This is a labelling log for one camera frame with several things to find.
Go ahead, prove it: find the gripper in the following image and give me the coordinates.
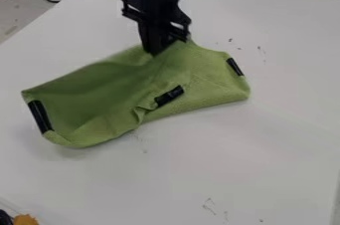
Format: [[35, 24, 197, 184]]
[[117, 0, 195, 56]]

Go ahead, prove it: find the green cloth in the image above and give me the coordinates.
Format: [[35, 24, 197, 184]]
[[20, 38, 253, 149]]

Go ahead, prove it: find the yellow toy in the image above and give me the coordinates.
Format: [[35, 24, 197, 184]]
[[12, 213, 42, 225]]

